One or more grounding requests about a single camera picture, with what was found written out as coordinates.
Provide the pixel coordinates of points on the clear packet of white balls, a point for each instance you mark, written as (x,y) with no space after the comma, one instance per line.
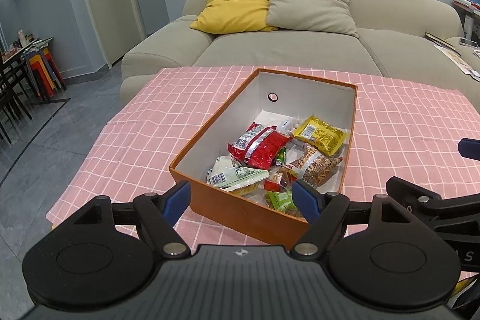
(290,125)

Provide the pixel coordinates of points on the white smartphone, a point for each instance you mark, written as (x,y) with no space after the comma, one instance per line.
(468,42)

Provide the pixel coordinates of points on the beige pillow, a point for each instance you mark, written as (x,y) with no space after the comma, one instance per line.
(311,5)

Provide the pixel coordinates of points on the red white snack bag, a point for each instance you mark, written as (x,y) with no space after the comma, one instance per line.
(262,149)

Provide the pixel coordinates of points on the orange cardboard box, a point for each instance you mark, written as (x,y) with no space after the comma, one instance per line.
(232,209)

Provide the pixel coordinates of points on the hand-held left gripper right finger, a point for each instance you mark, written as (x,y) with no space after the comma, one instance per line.
(307,200)

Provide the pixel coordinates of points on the stack of coloured stools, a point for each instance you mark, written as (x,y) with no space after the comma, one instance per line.
(43,72)

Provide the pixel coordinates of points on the white paper sheets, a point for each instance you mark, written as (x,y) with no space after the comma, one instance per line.
(477,54)

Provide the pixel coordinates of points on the orange patterned snack packet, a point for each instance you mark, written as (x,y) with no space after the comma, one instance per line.
(315,164)

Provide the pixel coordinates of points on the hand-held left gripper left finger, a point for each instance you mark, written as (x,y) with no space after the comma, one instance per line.
(176,202)

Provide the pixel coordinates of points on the dining table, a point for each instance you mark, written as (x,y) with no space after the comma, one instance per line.
(22,50)

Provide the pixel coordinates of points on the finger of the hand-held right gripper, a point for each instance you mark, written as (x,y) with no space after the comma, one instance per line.
(470,147)
(416,190)

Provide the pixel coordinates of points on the white green snack packet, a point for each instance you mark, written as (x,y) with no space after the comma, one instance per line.
(232,173)

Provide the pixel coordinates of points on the yellow snack packet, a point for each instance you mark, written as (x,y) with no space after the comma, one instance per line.
(318,134)

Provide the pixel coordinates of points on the beige sofa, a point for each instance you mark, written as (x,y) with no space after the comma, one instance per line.
(292,50)

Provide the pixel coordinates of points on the dark book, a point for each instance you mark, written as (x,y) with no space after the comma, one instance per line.
(439,39)

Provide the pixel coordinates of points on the white yellow magazine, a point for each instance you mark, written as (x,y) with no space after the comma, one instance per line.
(453,57)

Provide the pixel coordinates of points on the long red snack packet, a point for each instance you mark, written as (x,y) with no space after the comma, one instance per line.
(273,186)

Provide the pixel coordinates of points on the pink checked tablecloth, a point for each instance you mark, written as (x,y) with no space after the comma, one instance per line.
(397,125)

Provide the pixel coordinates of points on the stack of books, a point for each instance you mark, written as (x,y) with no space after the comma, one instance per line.
(465,3)

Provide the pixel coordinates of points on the small clear candy packets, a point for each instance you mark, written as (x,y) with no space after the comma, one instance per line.
(243,189)

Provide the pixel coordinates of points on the black dining chair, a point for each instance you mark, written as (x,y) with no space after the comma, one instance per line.
(11,98)

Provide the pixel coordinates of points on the yellow pillow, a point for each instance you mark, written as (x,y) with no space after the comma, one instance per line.
(232,5)

